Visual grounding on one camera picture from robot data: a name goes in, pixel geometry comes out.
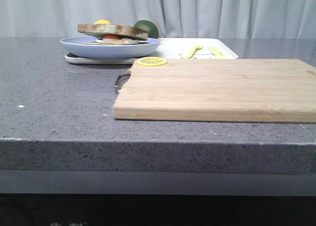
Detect bread slice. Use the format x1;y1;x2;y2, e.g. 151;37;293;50
83;39;148;45
77;24;149;40

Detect fried egg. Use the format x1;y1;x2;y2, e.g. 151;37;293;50
96;35;139;45

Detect light blue plate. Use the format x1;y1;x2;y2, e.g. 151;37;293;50
60;36;160;59

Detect white serving tray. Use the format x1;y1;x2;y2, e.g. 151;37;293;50
65;38;238;65

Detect lemon slice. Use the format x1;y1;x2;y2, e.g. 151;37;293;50
137;56;167;67

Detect yellow plastic spoon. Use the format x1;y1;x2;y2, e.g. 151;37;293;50
181;44;203;59

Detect yellow plastic knife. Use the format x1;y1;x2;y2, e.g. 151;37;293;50
207;46;226;59

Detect green lime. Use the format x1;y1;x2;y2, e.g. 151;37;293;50
134;20;159;38

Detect wooden cutting board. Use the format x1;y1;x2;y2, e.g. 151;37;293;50
113;59;316;123

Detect left yellow lemon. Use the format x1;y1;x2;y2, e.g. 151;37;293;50
94;19;111;24

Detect white curtain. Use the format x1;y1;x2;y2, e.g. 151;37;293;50
0;0;316;39

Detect metal cutting board handle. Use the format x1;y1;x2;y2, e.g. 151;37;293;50
114;69;131;93

